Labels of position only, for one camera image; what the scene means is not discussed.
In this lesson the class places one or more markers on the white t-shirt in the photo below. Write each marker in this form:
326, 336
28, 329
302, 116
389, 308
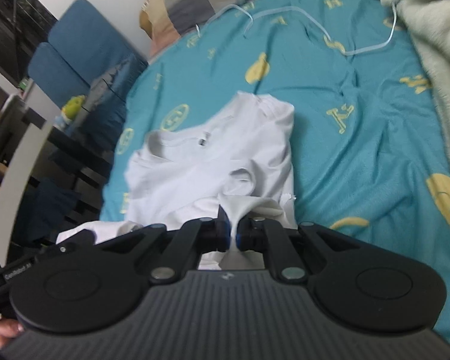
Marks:
239, 161

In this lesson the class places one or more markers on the white black desk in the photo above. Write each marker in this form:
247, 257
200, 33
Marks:
21, 165

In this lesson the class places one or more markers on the teal patterned bed sheet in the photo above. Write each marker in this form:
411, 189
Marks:
368, 154

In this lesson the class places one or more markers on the yellow green plush toy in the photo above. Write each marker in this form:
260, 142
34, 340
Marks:
69, 112

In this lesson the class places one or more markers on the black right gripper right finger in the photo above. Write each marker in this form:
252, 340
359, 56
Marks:
269, 238

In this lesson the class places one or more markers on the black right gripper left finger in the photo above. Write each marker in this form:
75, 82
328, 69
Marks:
195, 238

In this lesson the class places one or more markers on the blue covered chair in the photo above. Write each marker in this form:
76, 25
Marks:
80, 47

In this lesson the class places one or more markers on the grey cloth on chair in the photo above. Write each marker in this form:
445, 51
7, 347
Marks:
115, 83

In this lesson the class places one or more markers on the person's left hand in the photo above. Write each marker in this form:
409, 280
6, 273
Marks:
9, 329

